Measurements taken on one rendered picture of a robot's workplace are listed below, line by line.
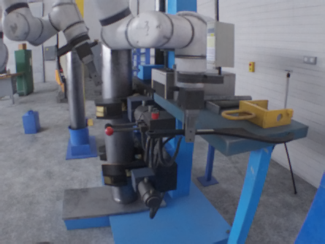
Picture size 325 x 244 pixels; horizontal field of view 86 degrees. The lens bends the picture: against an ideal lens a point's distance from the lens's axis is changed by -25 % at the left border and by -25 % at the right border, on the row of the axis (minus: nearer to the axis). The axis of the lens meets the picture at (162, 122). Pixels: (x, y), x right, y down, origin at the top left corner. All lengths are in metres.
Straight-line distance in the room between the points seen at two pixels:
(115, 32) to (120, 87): 0.89
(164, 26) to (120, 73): 0.99
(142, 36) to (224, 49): 1.47
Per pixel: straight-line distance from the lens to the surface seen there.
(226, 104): 0.96
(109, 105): 1.29
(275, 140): 0.65
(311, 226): 1.31
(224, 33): 1.91
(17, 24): 0.71
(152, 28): 0.46
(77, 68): 2.74
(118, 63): 1.41
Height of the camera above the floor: 1.29
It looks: 18 degrees down
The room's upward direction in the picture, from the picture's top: straight up
